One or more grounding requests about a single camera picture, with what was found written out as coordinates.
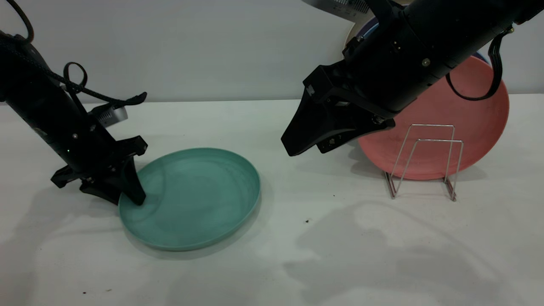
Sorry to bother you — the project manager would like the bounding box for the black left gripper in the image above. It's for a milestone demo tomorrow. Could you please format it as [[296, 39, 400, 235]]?
[[45, 121, 148, 206]]

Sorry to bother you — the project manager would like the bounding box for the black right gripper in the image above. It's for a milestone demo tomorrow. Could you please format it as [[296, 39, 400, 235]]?
[[280, 15, 451, 157]]

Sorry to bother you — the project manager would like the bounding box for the green round plate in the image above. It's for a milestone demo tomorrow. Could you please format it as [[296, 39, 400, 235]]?
[[119, 147, 261, 252]]

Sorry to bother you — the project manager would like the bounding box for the beige round plate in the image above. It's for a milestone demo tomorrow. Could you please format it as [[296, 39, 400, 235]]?
[[344, 22, 363, 49]]

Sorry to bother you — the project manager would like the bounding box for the dark purple round plate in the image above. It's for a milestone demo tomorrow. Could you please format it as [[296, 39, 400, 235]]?
[[360, 16, 380, 37]]

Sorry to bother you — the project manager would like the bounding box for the pink round plate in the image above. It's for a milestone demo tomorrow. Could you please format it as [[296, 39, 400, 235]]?
[[358, 55, 510, 181]]

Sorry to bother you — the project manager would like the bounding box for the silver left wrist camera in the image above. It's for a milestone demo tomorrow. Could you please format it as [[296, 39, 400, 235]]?
[[89, 106, 128, 128]]

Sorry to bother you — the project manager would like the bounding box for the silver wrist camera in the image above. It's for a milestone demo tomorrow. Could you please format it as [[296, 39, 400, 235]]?
[[303, 0, 372, 23], [89, 106, 128, 128]]

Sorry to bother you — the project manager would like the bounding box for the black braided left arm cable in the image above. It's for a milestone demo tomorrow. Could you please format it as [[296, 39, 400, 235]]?
[[0, 0, 147, 115]]

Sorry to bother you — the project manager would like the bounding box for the silver wire plate rack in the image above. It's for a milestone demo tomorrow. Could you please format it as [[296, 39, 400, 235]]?
[[385, 124, 464, 202]]

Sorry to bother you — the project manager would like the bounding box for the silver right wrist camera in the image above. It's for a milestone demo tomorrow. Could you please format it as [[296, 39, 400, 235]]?
[[303, 0, 372, 23]]

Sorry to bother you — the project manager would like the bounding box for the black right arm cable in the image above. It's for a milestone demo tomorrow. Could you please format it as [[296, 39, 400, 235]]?
[[445, 26, 515, 102]]

